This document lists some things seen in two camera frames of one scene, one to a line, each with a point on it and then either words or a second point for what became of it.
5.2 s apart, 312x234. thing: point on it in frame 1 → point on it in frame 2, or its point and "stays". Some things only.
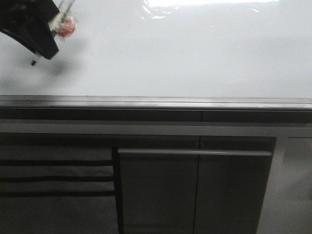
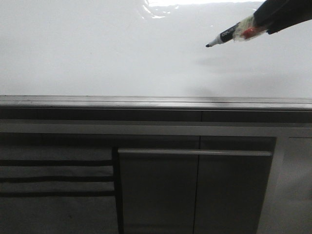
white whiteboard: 168,55 stays
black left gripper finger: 28,21 → 274,15
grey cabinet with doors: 145,171 stays
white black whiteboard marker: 63,24 → 245,29
